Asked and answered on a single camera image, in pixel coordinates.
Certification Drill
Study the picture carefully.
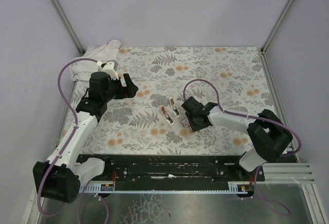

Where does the left aluminium frame post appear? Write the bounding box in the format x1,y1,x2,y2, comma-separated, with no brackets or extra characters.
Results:
50,0,85,55

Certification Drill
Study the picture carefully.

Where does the right aluminium frame post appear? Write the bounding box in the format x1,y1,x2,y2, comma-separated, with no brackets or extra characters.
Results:
261,0,296,54

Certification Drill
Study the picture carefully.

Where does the crumpled white cloth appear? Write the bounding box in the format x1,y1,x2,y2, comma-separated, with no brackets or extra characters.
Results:
68,40,121,81

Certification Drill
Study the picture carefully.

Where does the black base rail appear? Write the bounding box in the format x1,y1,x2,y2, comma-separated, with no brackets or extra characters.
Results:
76,154,265,192

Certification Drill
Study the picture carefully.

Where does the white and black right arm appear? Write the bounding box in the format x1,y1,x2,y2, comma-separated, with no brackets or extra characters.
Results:
181,97,293,172

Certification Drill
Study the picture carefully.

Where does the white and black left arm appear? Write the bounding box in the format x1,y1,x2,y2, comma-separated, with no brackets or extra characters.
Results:
33,71,138,203

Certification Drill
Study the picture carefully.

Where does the red white staples box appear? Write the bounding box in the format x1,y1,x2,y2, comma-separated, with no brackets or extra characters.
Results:
181,119,190,128

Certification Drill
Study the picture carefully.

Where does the floral patterned table mat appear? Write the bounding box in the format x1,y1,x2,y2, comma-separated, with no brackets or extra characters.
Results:
81,47,274,155

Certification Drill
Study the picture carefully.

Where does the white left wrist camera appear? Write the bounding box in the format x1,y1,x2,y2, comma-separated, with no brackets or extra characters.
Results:
97,60,119,80

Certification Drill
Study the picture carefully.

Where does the aluminium frame post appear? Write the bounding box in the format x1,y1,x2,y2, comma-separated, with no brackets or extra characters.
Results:
50,0,85,55
261,0,296,54

